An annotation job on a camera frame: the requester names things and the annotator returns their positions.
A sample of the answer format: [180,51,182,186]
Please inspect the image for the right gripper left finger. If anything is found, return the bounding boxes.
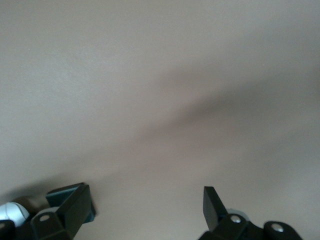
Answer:
[0,184,91,240]

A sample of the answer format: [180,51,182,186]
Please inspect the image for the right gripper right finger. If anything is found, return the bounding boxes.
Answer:
[198,186,303,240]

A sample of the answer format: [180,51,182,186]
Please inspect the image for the white computer mouse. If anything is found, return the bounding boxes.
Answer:
[0,202,30,227]

